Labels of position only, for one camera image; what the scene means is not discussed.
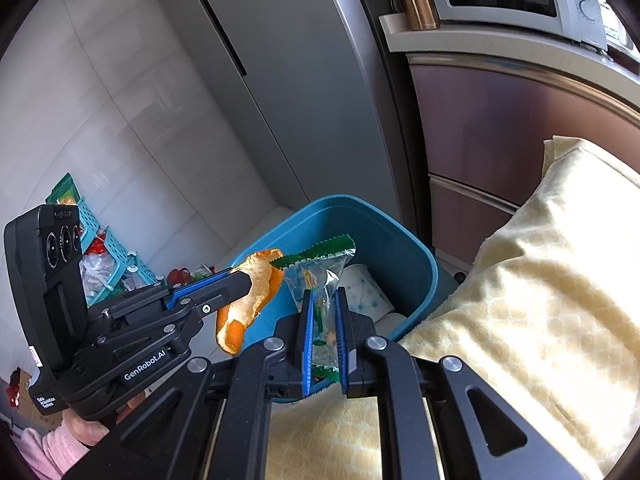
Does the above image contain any white blue-dotted paper cup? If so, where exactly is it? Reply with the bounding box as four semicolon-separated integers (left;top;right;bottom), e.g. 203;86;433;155
340;264;394;322

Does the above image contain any silver refrigerator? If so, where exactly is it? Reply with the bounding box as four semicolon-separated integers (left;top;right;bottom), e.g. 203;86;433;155
160;0;417;229

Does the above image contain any orange peel piece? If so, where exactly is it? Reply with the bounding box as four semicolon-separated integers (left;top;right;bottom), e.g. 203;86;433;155
216;248;283;356

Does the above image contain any yellow patterned tablecloth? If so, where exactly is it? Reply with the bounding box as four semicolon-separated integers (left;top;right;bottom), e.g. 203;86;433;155
264;134;640;480

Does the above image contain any pink sleeve forearm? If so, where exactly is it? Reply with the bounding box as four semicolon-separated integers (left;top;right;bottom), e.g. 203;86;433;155
14;422;104;479

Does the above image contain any green clear snack wrapper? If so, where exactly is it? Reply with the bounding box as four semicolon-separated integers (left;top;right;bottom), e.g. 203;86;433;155
272;234;356;385

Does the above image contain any blue plastic trash bin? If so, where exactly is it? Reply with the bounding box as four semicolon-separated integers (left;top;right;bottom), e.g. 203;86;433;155
228;193;441;403

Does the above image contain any person's left hand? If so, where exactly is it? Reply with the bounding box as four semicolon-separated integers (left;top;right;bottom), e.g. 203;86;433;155
62;391;146;448

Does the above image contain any teal plastic basket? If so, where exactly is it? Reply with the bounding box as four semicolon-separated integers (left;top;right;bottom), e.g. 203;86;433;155
46;174;157;307

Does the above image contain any kitchen counter with cabinets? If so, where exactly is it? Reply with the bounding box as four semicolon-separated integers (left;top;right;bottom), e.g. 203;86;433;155
380;14;639;270

